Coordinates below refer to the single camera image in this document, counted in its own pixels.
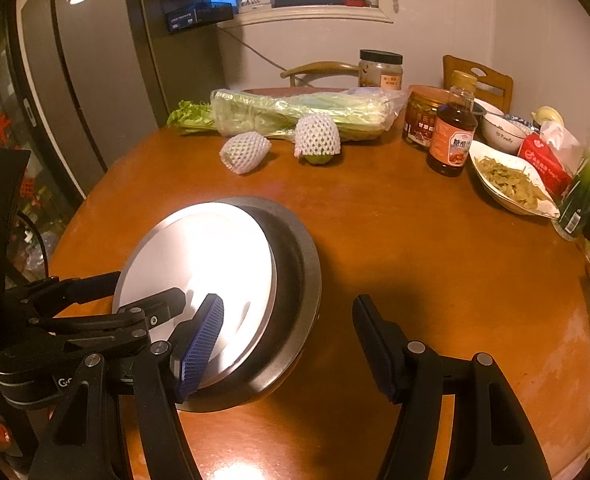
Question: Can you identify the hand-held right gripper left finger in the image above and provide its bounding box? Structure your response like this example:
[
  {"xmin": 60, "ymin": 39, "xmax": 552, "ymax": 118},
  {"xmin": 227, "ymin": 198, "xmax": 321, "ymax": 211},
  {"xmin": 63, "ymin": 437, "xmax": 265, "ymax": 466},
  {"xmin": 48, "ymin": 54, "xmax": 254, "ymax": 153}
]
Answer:
[{"xmin": 27, "ymin": 292, "xmax": 226, "ymax": 480}]

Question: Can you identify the red paper decoration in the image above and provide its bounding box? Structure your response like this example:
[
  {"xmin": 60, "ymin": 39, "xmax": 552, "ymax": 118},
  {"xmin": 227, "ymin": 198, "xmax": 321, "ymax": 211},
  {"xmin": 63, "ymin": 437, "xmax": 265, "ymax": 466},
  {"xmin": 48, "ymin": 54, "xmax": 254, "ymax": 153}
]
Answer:
[{"xmin": 0, "ymin": 112, "xmax": 43, "ymax": 206}]

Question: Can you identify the glass door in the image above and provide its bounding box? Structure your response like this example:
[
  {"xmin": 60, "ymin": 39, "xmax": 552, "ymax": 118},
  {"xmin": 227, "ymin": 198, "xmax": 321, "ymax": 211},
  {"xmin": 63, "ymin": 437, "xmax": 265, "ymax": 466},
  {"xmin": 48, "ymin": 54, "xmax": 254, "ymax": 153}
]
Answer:
[{"xmin": 0, "ymin": 10, "xmax": 86, "ymax": 281}]

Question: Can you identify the glass jar black lid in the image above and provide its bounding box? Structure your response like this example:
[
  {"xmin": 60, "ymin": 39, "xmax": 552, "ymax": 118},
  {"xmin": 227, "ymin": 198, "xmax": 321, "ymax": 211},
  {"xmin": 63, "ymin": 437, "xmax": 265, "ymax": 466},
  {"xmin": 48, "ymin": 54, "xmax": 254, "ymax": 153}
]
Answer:
[{"xmin": 358, "ymin": 50, "xmax": 404, "ymax": 92}]

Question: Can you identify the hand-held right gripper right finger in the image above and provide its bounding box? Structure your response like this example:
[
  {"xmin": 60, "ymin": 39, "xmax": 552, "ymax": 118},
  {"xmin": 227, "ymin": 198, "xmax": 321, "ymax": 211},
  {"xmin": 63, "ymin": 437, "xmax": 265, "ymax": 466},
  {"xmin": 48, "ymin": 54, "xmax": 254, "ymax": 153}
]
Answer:
[{"xmin": 352, "ymin": 294, "xmax": 550, "ymax": 480}]

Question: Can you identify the grey metal pot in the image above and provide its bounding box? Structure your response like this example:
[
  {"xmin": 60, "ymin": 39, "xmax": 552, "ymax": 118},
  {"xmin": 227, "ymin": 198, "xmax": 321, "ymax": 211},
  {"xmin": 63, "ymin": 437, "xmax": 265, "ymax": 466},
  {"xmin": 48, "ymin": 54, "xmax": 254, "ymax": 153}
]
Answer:
[{"xmin": 470, "ymin": 97, "xmax": 506, "ymax": 126}]

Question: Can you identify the grey refrigerator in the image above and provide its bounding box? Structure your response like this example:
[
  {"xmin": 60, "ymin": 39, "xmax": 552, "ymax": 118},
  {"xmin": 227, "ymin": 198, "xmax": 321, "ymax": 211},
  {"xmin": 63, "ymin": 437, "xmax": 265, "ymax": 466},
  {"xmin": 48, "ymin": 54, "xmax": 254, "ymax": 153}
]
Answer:
[{"xmin": 15, "ymin": 0, "xmax": 226, "ymax": 201}]

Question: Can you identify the wooden chair cutout back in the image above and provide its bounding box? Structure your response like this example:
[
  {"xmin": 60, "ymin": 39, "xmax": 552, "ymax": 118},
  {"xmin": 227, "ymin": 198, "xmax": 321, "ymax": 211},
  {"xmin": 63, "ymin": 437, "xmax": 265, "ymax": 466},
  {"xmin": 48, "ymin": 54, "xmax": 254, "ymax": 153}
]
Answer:
[{"xmin": 442, "ymin": 55, "xmax": 514, "ymax": 113}]

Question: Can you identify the pale yellow round container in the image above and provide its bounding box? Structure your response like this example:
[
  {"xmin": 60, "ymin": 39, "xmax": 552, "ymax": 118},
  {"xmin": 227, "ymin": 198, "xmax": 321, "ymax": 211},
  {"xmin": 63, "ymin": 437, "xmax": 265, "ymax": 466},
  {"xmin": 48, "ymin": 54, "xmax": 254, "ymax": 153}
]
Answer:
[{"xmin": 534, "ymin": 106, "xmax": 566, "ymax": 128}]

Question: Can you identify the white flat box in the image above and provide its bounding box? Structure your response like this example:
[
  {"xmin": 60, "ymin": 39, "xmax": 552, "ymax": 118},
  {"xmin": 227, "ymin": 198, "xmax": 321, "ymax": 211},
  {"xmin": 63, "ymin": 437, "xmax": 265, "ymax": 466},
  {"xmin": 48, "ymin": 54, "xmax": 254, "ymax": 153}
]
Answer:
[{"xmin": 236, "ymin": 0, "xmax": 276, "ymax": 15}]

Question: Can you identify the white patterned bowl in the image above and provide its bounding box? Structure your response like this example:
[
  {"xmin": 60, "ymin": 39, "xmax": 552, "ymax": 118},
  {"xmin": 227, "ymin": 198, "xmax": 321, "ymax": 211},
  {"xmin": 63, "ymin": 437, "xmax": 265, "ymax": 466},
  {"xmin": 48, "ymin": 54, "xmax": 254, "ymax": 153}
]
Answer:
[{"xmin": 481, "ymin": 112, "xmax": 528, "ymax": 156}]

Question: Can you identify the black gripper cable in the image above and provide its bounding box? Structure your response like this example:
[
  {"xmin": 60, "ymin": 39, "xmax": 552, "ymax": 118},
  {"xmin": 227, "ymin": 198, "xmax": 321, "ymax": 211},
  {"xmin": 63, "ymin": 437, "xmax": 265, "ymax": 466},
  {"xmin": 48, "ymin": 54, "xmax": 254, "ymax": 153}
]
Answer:
[{"xmin": 15, "ymin": 210, "xmax": 52, "ymax": 272}]

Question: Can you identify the plastic bottle green liquid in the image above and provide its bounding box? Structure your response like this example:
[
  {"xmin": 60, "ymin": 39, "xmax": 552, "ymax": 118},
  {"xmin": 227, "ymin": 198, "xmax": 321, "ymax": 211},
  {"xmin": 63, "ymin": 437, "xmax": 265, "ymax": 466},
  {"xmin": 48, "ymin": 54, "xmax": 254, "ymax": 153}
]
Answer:
[{"xmin": 552, "ymin": 125, "xmax": 590, "ymax": 242}]

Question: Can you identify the clear plastic bag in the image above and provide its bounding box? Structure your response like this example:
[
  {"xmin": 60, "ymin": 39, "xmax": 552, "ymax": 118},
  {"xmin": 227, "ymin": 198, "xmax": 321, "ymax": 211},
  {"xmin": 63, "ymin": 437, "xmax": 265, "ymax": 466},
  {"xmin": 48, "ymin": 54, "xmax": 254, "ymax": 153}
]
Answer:
[{"xmin": 211, "ymin": 86, "xmax": 406, "ymax": 141}]

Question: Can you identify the white dish of green vegetables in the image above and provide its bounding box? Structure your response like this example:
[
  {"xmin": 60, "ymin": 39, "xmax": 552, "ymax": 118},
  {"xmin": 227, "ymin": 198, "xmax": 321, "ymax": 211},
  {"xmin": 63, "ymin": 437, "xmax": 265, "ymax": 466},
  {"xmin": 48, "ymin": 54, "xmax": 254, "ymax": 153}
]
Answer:
[{"xmin": 467, "ymin": 140, "xmax": 560, "ymax": 218}]

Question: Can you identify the thin wall cable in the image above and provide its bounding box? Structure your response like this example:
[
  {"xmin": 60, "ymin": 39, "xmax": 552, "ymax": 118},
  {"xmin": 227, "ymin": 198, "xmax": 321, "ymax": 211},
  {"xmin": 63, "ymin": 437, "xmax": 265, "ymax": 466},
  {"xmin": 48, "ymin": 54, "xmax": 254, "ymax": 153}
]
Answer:
[{"xmin": 221, "ymin": 29, "xmax": 290, "ymax": 72}]

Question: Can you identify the empty foam net sleeve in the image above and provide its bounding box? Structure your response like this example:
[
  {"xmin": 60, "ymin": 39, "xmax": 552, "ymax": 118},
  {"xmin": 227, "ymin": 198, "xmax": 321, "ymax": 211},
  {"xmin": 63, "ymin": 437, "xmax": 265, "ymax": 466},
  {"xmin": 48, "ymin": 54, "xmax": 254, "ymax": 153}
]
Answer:
[{"xmin": 219, "ymin": 131, "xmax": 272, "ymax": 175}]

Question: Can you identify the large round metal pan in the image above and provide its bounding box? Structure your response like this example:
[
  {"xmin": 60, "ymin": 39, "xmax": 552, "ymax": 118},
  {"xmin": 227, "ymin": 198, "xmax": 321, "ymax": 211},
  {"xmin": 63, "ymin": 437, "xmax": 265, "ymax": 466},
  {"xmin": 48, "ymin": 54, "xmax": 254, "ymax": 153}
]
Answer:
[{"xmin": 112, "ymin": 196, "xmax": 323, "ymax": 413}]

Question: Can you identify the green fruit in foam net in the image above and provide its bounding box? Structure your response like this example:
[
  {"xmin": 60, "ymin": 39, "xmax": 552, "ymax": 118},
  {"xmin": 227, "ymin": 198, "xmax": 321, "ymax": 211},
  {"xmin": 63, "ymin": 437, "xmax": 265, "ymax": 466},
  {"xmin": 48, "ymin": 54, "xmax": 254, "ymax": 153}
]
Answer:
[{"xmin": 293, "ymin": 114, "xmax": 342, "ymax": 165}]

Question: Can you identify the curved wooden chair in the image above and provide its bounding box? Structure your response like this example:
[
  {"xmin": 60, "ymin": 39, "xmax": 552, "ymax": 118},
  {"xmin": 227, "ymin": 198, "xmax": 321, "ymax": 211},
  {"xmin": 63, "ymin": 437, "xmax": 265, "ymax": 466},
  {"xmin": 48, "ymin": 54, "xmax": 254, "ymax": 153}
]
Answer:
[{"xmin": 281, "ymin": 61, "xmax": 360, "ymax": 92}]

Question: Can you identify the white plate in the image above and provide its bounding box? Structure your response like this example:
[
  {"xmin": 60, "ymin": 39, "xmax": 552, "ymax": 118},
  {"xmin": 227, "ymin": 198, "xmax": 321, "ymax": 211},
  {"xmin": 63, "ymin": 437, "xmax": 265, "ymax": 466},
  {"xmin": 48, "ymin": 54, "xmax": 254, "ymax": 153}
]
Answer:
[{"xmin": 125, "ymin": 207, "xmax": 273, "ymax": 361}]

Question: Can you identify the brown sauce bottle orange cap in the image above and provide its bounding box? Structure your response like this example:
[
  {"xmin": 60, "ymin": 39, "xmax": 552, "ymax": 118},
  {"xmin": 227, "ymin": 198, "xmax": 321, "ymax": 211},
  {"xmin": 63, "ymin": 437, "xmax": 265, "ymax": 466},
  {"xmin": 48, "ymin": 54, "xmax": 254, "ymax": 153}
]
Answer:
[{"xmin": 426, "ymin": 71, "xmax": 479, "ymax": 178}]

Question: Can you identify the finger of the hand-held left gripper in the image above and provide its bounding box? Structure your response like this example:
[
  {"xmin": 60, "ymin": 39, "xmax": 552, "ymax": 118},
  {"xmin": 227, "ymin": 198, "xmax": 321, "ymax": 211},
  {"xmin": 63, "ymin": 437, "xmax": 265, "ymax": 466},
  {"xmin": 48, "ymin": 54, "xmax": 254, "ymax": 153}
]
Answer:
[
  {"xmin": 7, "ymin": 271, "xmax": 122, "ymax": 318},
  {"xmin": 37, "ymin": 287, "xmax": 188, "ymax": 356}
]

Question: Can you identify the celery bunch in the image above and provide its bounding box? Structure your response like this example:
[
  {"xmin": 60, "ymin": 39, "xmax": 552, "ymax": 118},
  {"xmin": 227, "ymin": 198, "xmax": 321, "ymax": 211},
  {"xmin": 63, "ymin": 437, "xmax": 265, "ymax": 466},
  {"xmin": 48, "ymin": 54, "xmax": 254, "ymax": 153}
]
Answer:
[{"xmin": 167, "ymin": 87, "xmax": 400, "ymax": 141}]

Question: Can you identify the black box on shelf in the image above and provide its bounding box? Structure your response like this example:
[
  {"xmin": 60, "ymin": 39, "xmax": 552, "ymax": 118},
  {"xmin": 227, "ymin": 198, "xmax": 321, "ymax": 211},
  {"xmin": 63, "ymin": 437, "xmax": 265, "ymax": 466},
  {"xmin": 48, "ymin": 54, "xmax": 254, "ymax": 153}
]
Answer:
[{"xmin": 165, "ymin": 2, "xmax": 234, "ymax": 34}]

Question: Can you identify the red tissue pack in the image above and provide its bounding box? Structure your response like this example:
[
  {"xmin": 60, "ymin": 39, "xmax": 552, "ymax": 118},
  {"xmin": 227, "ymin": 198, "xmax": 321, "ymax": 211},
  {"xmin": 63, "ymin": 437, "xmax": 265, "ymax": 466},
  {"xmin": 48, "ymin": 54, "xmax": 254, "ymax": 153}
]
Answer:
[{"xmin": 517, "ymin": 121, "xmax": 580, "ymax": 201}]

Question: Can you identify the brown sauce jar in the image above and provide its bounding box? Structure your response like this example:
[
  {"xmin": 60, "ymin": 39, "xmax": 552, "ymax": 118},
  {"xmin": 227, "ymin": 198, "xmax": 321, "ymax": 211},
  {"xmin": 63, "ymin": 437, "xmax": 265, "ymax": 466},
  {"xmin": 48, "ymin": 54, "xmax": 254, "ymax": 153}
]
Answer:
[{"xmin": 403, "ymin": 85, "xmax": 450, "ymax": 148}]

